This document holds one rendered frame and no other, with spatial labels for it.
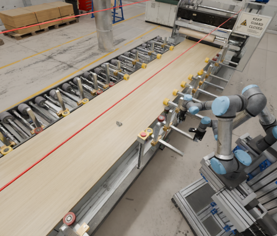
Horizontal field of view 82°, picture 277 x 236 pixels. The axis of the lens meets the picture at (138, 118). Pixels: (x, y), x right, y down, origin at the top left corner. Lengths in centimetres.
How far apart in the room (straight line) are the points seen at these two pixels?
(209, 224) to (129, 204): 93
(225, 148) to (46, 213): 130
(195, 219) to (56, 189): 146
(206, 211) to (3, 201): 190
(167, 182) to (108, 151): 117
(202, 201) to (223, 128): 128
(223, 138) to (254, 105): 37
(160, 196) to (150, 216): 27
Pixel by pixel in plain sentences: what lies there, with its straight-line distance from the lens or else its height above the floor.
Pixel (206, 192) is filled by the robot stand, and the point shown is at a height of 21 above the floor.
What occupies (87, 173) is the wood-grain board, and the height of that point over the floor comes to 90.
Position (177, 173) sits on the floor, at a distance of 252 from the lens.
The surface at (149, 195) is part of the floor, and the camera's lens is 233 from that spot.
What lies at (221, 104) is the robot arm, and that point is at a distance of 109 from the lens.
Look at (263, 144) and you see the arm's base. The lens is 178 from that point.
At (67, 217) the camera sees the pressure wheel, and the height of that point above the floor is 90.
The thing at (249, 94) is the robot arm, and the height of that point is 151.
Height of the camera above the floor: 219
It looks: 46 degrees down
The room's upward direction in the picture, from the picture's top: 5 degrees clockwise
